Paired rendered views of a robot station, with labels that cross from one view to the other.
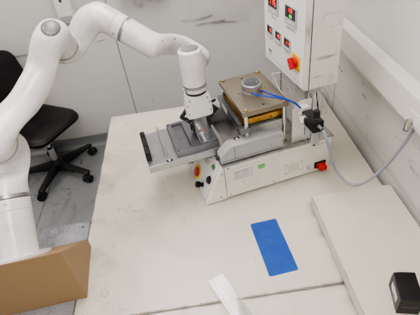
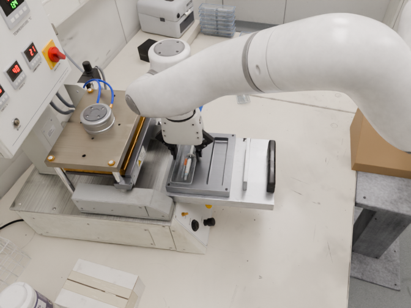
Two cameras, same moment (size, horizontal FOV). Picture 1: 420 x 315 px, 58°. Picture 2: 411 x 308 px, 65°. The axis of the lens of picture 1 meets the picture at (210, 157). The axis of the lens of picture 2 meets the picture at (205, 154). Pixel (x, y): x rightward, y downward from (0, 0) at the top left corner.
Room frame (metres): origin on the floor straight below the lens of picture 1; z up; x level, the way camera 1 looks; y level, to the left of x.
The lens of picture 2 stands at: (1.71, 0.29, 1.67)
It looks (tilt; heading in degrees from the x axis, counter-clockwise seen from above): 50 degrees down; 204
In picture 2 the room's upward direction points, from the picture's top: 6 degrees counter-clockwise
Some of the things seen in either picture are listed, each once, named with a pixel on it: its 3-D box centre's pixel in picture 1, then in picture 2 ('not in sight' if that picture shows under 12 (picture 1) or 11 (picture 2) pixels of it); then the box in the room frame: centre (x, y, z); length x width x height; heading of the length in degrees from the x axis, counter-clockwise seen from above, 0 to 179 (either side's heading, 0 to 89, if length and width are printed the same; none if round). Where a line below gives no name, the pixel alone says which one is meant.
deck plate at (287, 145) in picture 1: (261, 127); (108, 166); (1.27, -0.23, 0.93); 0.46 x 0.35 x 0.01; 102
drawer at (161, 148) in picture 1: (180, 140); (220, 165); (1.20, 0.10, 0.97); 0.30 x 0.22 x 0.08; 102
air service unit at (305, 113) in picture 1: (310, 125); (92, 87); (1.07, -0.37, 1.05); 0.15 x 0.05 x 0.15; 12
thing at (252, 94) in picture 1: (261, 96); (94, 124); (1.25, -0.23, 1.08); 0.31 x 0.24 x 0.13; 12
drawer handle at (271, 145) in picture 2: (145, 145); (271, 164); (1.17, 0.24, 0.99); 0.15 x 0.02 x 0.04; 12
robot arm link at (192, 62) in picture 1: (192, 65); (172, 76); (1.22, 0.01, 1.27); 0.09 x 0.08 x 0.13; 157
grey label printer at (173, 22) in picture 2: not in sight; (167, 11); (0.24, -0.51, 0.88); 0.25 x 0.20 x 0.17; 85
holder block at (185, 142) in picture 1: (191, 134); (202, 161); (1.21, 0.06, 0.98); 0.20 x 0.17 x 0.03; 12
